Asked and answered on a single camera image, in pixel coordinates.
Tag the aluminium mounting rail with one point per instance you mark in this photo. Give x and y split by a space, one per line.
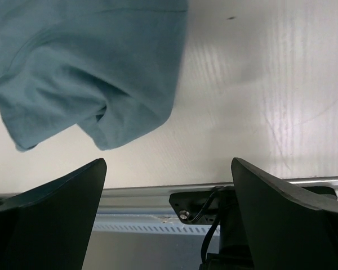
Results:
155 200

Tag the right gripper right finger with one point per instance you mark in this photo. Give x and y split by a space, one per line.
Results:
304 247

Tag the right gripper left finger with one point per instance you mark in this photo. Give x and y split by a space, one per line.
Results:
49 227

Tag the blue t shirt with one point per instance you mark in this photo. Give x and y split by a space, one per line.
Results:
110 67

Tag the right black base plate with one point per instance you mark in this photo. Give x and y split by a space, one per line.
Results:
201 207

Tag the slotted white cable duct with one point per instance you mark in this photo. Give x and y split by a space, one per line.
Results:
151 224

